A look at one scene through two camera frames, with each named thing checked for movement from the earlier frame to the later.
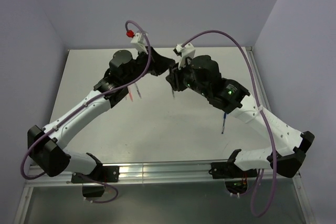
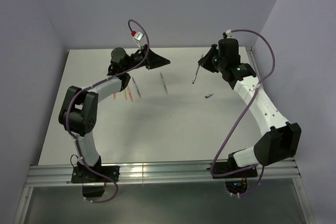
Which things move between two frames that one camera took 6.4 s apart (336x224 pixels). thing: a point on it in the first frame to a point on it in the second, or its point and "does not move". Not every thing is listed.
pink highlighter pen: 130,94 does not move
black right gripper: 174,78 to 205,62
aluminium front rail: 189,172 does not move
